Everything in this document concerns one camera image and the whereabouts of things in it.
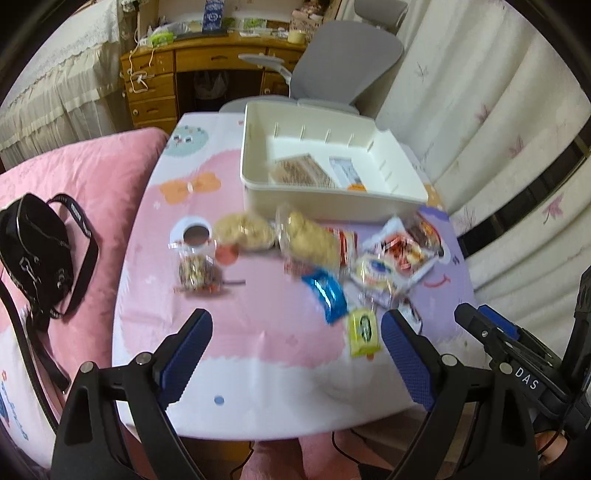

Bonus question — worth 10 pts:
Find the black shoulder bag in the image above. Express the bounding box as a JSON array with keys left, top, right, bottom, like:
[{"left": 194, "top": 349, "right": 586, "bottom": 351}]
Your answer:
[{"left": 0, "top": 193, "right": 100, "bottom": 394}]

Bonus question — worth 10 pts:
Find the red and white snack packet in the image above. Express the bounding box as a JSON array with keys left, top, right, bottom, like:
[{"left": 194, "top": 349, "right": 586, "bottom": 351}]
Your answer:
[{"left": 375, "top": 217, "right": 439, "bottom": 283}]

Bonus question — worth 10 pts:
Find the small clear nut bar packet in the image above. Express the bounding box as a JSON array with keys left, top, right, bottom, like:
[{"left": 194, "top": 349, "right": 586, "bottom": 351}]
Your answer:
[{"left": 174, "top": 244, "right": 223, "bottom": 297}]

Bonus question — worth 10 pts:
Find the white packet with blue oval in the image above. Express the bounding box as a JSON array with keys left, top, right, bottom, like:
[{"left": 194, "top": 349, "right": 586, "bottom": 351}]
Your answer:
[{"left": 352, "top": 253, "right": 403, "bottom": 298}]

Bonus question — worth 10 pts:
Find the black cable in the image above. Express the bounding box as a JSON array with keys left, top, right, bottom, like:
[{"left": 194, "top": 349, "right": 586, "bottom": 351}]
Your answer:
[{"left": 331, "top": 429, "right": 372, "bottom": 469}]

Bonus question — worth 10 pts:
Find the person's right hand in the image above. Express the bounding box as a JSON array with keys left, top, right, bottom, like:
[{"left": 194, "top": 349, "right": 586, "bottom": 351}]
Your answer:
[{"left": 537, "top": 431, "right": 572, "bottom": 468}]

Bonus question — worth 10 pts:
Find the pink printed tablecloth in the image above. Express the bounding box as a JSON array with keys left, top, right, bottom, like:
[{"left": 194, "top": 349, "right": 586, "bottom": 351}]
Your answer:
[{"left": 112, "top": 111, "right": 477, "bottom": 442}]

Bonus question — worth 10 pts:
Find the green packet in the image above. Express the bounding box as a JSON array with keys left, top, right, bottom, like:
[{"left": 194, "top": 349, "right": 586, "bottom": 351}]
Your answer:
[{"left": 150, "top": 27, "right": 180, "bottom": 48}]

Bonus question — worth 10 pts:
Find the patterned box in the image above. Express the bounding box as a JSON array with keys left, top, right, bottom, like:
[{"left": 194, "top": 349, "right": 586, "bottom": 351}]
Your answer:
[{"left": 290, "top": 4, "right": 325, "bottom": 34}]

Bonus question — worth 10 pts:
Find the red and white cookie pack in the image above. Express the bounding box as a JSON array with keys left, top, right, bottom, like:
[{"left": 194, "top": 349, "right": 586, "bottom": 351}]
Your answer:
[{"left": 323, "top": 225, "right": 360, "bottom": 278}]

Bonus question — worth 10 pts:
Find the white cable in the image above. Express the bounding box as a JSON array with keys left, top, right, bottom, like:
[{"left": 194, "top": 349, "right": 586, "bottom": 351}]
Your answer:
[{"left": 124, "top": 41, "right": 157, "bottom": 96}]

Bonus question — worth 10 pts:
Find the yellow-green snack packet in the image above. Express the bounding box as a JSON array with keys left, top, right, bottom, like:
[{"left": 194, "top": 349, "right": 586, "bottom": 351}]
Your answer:
[{"left": 346, "top": 308, "right": 382, "bottom": 360}]

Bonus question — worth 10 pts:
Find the blue box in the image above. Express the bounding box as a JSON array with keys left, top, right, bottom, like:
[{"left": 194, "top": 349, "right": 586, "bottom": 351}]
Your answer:
[{"left": 202, "top": 0, "right": 225, "bottom": 34}]

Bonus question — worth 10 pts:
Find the black bag under desk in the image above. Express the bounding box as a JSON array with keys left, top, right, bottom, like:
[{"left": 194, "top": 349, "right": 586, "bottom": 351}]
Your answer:
[{"left": 193, "top": 71, "right": 232, "bottom": 101}]

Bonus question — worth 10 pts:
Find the white labelled snack packet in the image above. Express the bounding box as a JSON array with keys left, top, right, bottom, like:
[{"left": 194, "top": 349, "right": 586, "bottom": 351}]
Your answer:
[{"left": 328, "top": 155, "right": 369, "bottom": 191}]

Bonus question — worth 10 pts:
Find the grey office chair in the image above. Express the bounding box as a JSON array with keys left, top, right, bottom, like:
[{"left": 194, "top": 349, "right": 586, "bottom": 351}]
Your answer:
[{"left": 219, "top": 0, "right": 410, "bottom": 121}]

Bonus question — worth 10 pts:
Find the white leaf-print curtain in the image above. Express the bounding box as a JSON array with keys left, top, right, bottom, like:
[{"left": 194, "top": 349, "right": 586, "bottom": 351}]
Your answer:
[{"left": 369, "top": 0, "right": 591, "bottom": 298}]

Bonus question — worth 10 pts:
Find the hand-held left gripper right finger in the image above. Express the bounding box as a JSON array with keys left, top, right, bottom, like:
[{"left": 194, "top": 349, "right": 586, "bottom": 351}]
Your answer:
[{"left": 381, "top": 308, "right": 541, "bottom": 480}]

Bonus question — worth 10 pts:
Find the white plastic storage box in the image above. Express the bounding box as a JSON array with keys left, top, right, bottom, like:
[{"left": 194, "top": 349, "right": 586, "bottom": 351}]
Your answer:
[{"left": 240, "top": 102, "right": 430, "bottom": 223}]

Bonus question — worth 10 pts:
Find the white lace cloth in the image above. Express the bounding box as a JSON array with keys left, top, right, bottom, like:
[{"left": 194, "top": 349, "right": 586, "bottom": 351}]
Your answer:
[{"left": 0, "top": 0, "right": 136, "bottom": 160}]

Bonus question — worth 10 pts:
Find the blue snack packet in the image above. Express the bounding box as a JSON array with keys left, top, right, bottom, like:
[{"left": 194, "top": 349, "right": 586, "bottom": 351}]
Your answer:
[{"left": 301, "top": 269, "right": 348, "bottom": 326}]

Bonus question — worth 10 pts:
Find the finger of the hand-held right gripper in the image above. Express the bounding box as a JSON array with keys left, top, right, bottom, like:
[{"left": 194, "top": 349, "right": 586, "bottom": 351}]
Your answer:
[
  {"left": 479, "top": 305, "right": 561, "bottom": 370},
  {"left": 455, "top": 303, "right": 568, "bottom": 407}
]

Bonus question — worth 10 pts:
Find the black rail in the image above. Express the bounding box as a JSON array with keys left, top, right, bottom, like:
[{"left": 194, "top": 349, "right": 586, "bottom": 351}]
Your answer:
[{"left": 456, "top": 137, "right": 591, "bottom": 260}]

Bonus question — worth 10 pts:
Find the bread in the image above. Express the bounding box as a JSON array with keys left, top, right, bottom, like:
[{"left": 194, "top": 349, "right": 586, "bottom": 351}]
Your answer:
[
  {"left": 276, "top": 205, "right": 343, "bottom": 274},
  {"left": 213, "top": 212, "right": 279, "bottom": 253}
]

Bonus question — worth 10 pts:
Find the wooden desk with drawers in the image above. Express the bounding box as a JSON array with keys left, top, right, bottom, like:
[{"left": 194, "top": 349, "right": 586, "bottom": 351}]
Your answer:
[{"left": 120, "top": 33, "right": 315, "bottom": 131}]

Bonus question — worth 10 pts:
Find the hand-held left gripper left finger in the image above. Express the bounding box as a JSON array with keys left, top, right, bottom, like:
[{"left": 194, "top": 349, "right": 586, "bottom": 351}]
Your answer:
[{"left": 51, "top": 308, "right": 214, "bottom": 480}]

